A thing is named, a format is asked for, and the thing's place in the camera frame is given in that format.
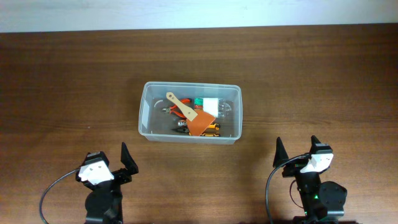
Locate clear plastic container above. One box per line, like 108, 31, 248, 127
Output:
138, 82, 243, 144

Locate screwdriver set clear pack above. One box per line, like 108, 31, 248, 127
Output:
194, 98, 232, 118

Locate orange black long-nose pliers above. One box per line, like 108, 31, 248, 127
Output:
173, 123, 221, 137

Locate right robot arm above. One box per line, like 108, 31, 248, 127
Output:
266, 136, 348, 223

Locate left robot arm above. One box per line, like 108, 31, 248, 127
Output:
75, 142, 139, 224

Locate orange scraper wooden handle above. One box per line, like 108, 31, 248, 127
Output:
166, 92, 216, 136

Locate red handled side cutters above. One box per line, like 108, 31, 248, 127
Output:
162, 98, 192, 119

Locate orange bit holder strip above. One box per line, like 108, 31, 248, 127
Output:
177, 120, 187, 127

